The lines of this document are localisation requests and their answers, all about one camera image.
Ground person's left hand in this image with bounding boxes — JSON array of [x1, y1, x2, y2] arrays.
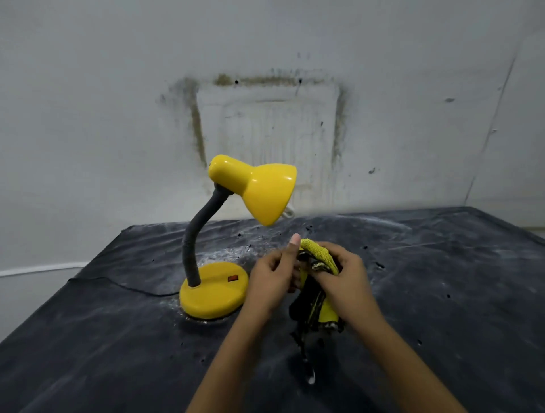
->
[[245, 233, 302, 318]]

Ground person's right hand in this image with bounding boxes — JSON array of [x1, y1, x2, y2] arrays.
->
[[304, 241, 384, 331]]

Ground yellow and black cleaning cloth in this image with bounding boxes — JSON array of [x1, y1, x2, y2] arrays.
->
[[288, 238, 346, 386]]

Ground yellow table lamp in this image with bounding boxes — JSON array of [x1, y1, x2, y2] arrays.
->
[[178, 154, 298, 321]]

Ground person's left forearm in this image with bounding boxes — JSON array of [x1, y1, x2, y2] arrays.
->
[[185, 304, 275, 413]]

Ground person's right forearm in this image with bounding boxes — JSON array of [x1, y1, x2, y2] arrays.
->
[[351, 317, 469, 413]]

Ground black table cover sheet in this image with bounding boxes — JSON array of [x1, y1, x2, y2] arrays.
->
[[0, 206, 545, 413]]

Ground black lamp power cord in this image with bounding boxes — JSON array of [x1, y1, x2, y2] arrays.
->
[[68, 276, 182, 298]]

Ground white wall cable strip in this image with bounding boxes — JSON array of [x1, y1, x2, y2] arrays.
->
[[0, 262, 90, 278]]

